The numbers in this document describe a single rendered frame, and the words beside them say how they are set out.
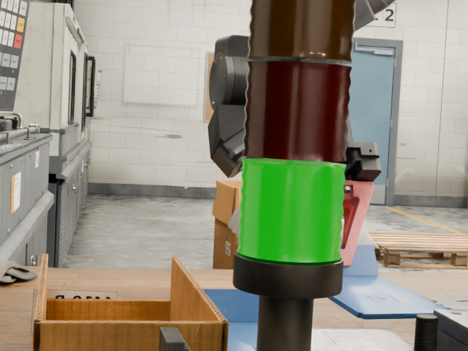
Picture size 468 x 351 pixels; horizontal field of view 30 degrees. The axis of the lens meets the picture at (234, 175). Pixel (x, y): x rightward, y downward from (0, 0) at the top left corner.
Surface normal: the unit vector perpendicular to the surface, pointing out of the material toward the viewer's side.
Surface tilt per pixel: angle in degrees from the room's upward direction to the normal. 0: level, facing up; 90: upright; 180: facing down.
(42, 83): 90
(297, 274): 90
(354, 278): 1
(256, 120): 76
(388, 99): 90
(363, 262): 61
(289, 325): 90
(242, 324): 0
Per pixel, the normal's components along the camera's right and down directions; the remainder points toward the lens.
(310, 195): 0.26, -0.17
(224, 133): 0.23, -0.42
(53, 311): 0.19, 0.07
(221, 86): -0.95, -0.04
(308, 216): 0.24, 0.32
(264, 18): -0.67, -0.23
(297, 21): -0.11, -0.18
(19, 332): 0.05, -1.00
